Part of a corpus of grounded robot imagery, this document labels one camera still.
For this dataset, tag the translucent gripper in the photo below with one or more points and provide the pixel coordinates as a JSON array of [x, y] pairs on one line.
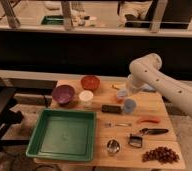
[[133, 85]]

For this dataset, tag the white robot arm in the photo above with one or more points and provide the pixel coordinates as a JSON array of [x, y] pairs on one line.
[[145, 70]]

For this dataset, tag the orange bowl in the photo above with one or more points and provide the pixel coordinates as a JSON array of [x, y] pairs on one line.
[[90, 82]]

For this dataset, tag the purple bowl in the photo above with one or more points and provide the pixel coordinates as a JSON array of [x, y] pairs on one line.
[[63, 94]]

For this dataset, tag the blue sponge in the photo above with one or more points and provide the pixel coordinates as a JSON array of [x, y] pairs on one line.
[[148, 88]]

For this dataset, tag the orange fruit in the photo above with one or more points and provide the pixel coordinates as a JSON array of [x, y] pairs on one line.
[[119, 99]]

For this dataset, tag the black rectangular block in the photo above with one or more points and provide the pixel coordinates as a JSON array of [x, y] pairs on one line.
[[111, 109]]

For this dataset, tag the red chili pepper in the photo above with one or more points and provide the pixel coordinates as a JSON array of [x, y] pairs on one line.
[[148, 120]]

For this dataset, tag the silver fork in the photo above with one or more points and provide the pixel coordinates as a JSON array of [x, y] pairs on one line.
[[118, 124]]

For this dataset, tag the white plastic cup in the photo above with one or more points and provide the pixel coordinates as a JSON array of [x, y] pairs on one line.
[[86, 98]]

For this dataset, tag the small metal cup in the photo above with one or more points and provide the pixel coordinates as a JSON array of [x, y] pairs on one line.
[[113, 147]]

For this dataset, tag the green plastic tray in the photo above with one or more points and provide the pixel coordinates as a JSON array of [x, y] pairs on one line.
[[67, 135]]

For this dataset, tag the green background tray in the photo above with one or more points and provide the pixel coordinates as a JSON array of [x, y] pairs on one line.
[[52, 20]]

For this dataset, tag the black side table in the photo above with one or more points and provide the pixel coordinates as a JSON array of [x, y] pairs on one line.
[[0, 113]]

